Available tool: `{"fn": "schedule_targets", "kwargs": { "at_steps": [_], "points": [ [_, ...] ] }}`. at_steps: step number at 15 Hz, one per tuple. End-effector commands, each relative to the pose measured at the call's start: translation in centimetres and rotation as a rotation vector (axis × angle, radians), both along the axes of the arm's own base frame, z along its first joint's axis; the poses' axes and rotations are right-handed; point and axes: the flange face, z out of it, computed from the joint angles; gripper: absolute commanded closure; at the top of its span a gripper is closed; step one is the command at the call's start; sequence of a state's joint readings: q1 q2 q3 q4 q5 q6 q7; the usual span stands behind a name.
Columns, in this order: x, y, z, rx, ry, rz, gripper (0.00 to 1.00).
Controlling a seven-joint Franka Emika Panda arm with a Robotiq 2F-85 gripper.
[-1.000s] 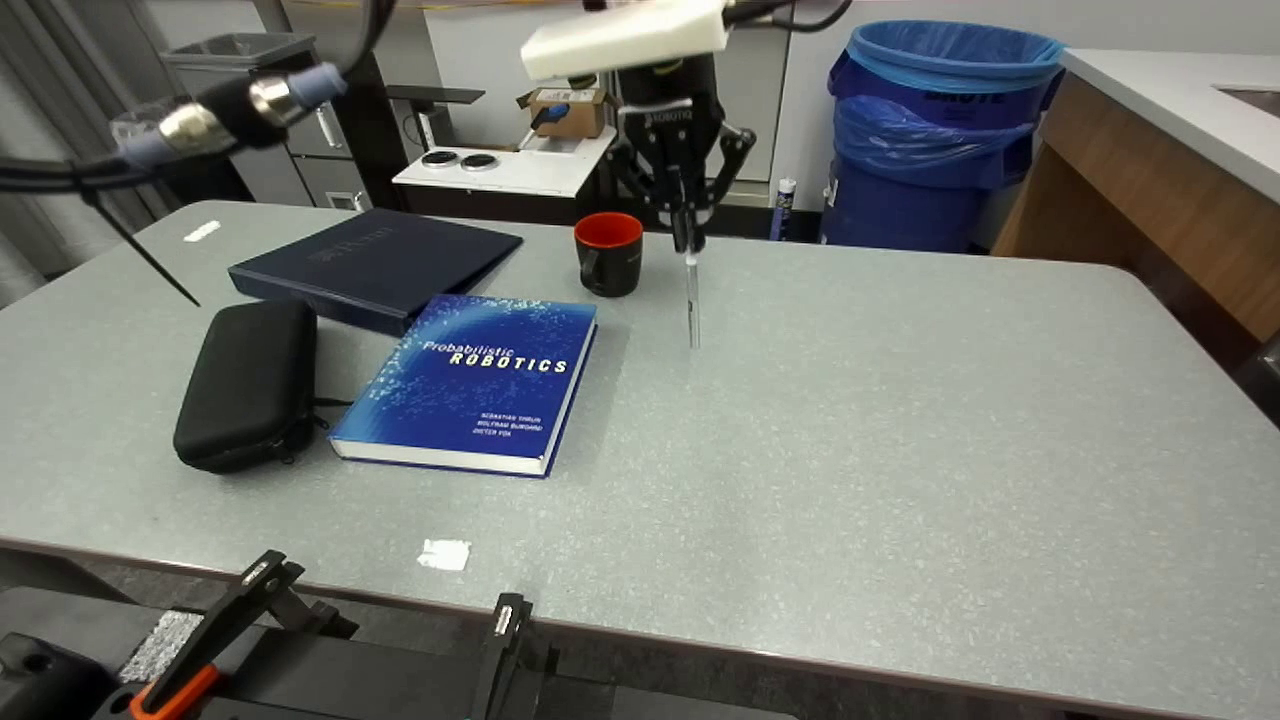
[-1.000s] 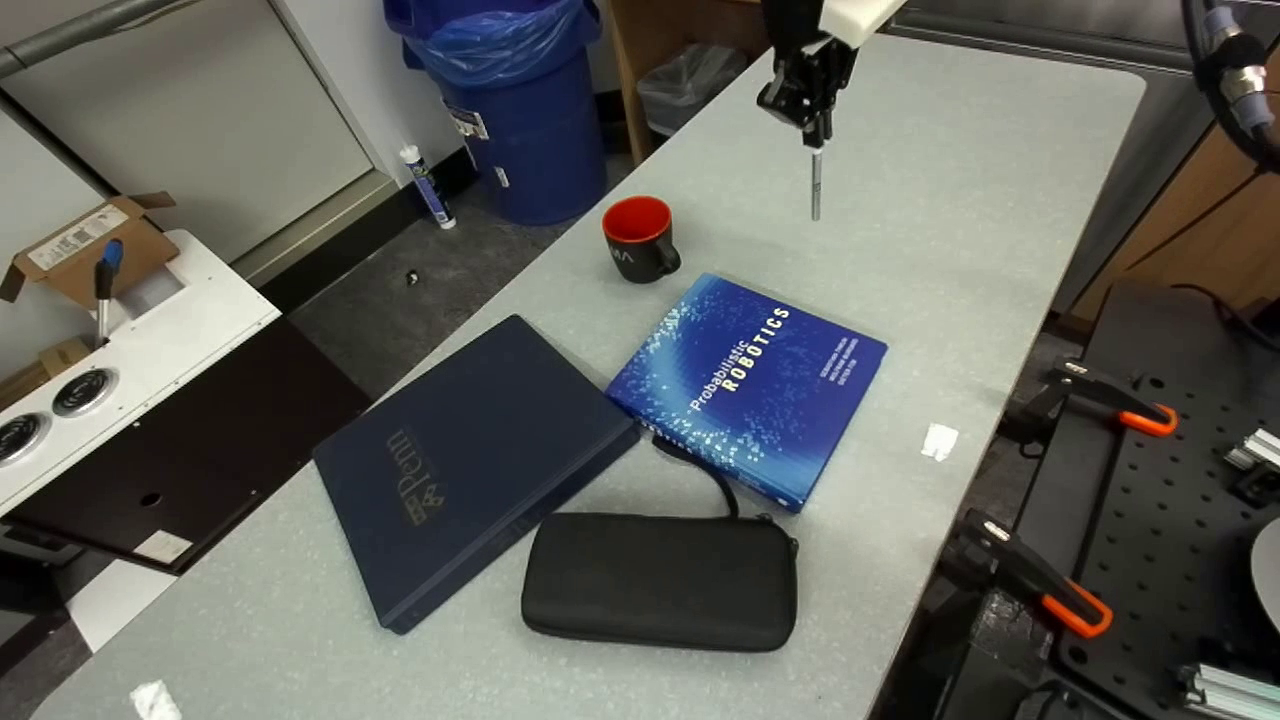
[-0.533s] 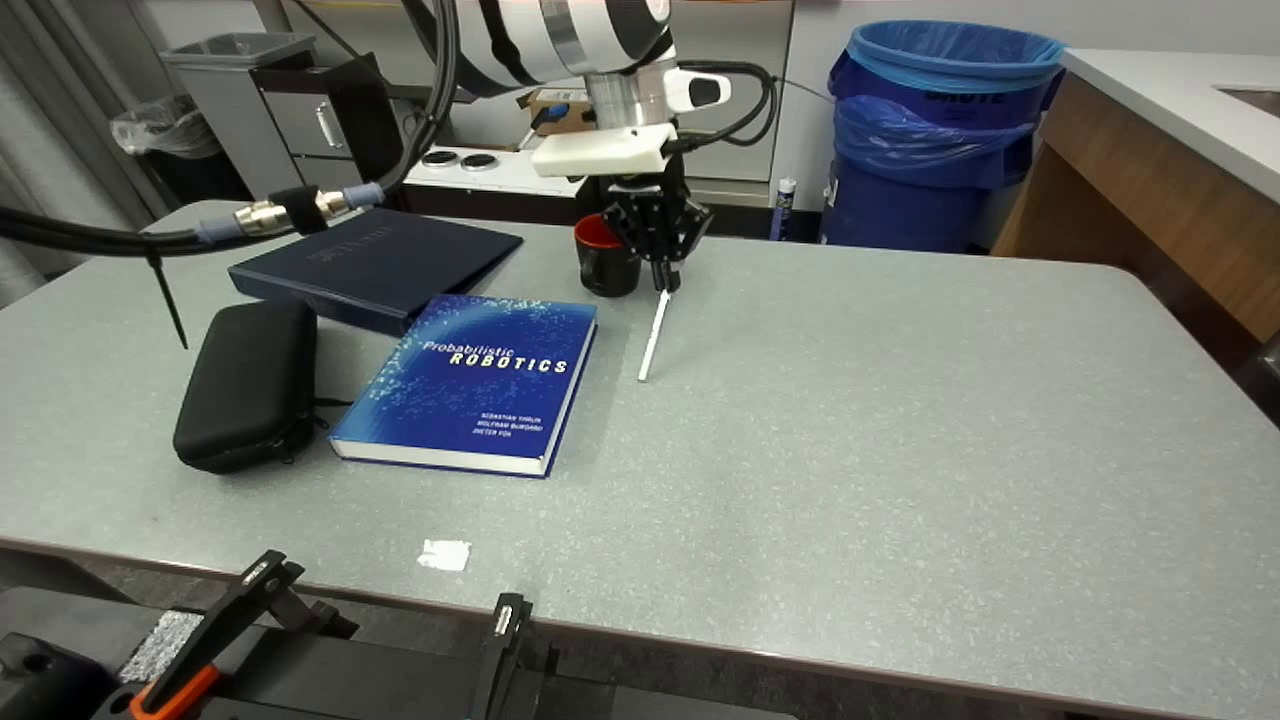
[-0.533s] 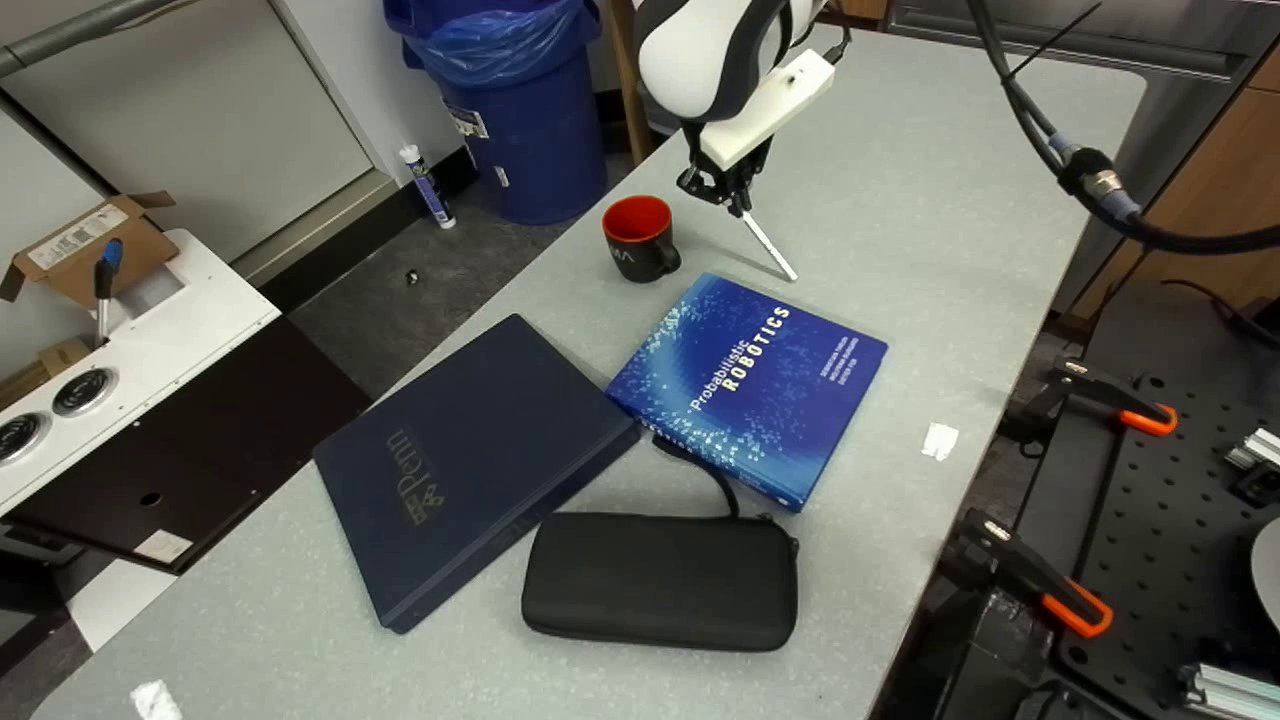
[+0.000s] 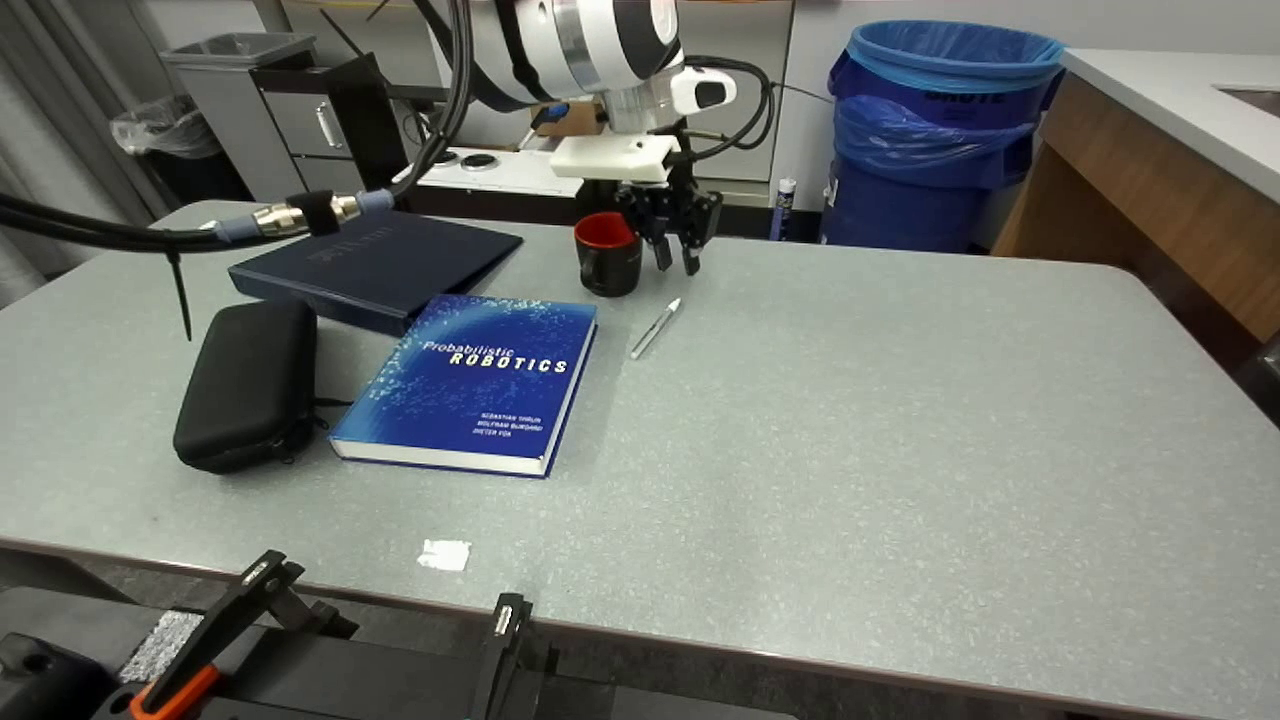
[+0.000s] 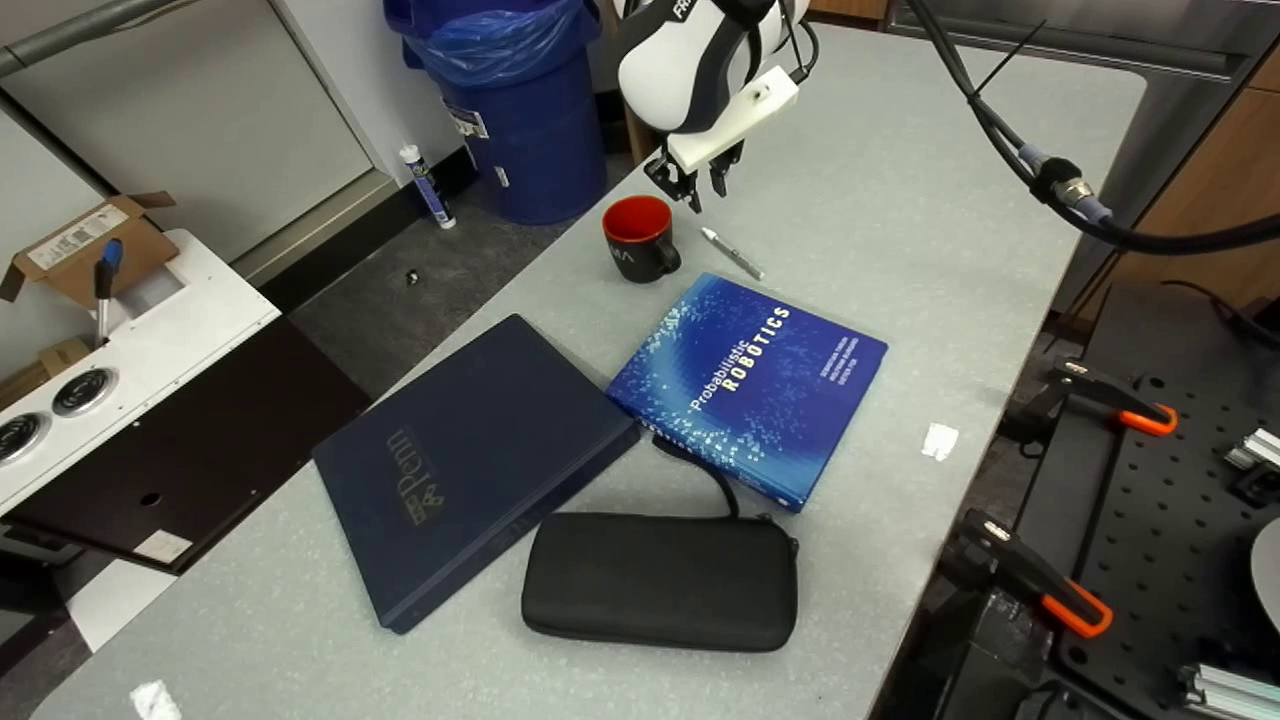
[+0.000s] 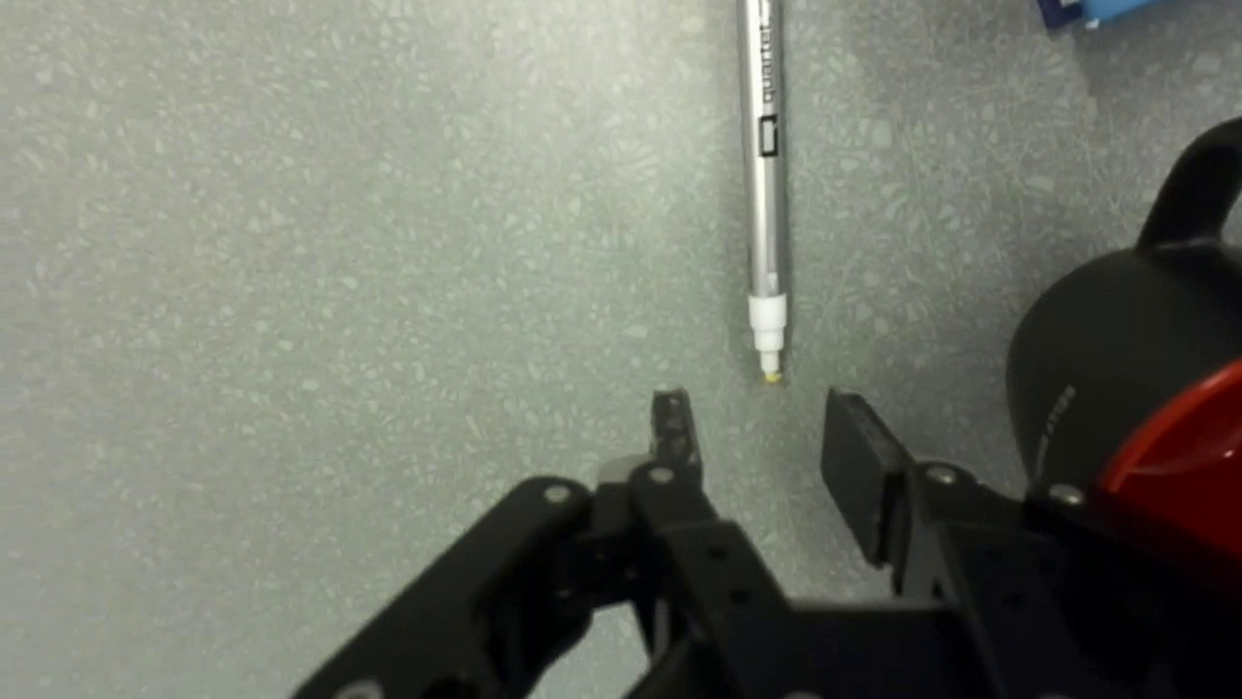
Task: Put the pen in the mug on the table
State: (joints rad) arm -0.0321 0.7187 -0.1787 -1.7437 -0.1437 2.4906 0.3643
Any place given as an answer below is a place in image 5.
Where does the bin with clear bag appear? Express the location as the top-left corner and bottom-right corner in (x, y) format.
(107, 91), (204, 207)

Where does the thick black cable hose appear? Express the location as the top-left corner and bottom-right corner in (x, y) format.
(0, 0), (482, 344)

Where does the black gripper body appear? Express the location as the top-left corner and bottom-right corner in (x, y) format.
(617, 153), (727, 249)

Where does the black metal table clamp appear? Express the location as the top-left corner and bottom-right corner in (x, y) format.
(476, 589), (561, 720)

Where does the wooden counter grey top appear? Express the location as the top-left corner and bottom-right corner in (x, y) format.
(993, 49), (1280, 384)

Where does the blue trash bin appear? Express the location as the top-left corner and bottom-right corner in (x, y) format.
(820, 18), (1071, 256)

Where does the blue Probabilistic Robotics book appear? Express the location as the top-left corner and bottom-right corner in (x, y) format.
(325, 291), (603, 479)

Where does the white tape piece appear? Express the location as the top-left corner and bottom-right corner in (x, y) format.
(415, 538), (474, 575)

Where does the grey drawer cabinet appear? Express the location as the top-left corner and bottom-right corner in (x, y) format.
(162, 28), (412, 205)

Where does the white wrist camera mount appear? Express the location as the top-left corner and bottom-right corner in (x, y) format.
(548, 134), (680, 187)

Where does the orange handled black clamp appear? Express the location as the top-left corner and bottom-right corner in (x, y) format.
(93, 549), (362, 720)

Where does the silver pen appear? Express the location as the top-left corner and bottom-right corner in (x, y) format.
(628, 291), (688, 365)

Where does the red and black mug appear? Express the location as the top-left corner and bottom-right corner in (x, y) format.
(574, 207), (646, 299)

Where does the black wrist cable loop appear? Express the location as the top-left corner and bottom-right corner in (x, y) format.
(684, 53), (785, 159)

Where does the black zippered hard case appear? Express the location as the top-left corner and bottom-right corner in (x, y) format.
(167, 299), (325, 475)

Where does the navy blue hardcover book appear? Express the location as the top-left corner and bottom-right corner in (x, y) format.
(226, 213), (530, 342)

